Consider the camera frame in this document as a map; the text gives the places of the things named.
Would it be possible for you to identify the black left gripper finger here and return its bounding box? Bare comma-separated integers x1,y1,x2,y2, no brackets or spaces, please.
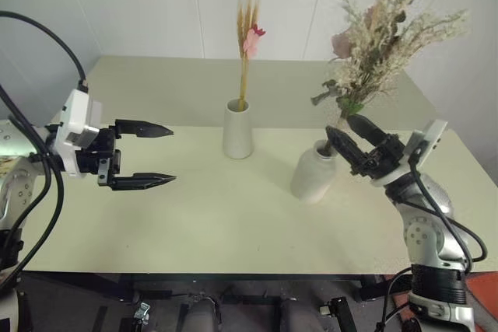
109,172,179,192
114,118,175,140

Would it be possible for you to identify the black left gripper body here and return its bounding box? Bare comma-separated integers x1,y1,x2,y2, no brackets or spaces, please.
75,124,123,187

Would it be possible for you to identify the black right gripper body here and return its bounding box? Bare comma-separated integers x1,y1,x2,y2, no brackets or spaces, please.
350,134,410,182

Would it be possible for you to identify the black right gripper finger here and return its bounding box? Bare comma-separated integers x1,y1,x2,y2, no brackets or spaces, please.
325,125,366,166
346,114,391,147

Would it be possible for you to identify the dried grass flower bouquet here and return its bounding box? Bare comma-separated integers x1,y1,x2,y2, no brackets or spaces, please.
310,0,471,154

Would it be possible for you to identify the round white ceramic vase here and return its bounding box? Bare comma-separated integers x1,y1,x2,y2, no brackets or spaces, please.
289,139,339,205

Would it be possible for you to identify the tall white ceramic vase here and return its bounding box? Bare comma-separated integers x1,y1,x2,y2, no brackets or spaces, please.
222,98,254,160

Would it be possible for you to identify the wheat bouquet with pink flowers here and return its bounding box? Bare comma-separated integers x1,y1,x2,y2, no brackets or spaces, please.
235,0,268,111

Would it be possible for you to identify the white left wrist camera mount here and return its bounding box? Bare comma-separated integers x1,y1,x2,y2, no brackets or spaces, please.
53,89,103,181

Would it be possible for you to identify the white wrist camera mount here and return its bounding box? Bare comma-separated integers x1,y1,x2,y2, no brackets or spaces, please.
53,89,103,181
369,119,449,187

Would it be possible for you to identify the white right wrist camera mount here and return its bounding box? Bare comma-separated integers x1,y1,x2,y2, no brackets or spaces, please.
369,119,449,187

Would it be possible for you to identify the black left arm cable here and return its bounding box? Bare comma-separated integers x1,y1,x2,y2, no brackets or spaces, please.
0,85,65,290

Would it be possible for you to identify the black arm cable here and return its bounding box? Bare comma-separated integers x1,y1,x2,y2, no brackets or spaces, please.
0,85,65,290
376,145,489,332

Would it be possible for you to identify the black left wrist camera cable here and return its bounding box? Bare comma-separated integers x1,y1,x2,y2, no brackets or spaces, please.
0,10,89,92

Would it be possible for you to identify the black metal table frame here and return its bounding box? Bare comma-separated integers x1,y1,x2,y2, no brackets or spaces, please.
17,271,390,332

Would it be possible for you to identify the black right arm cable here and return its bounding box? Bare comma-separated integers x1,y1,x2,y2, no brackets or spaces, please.
376,145,489,332

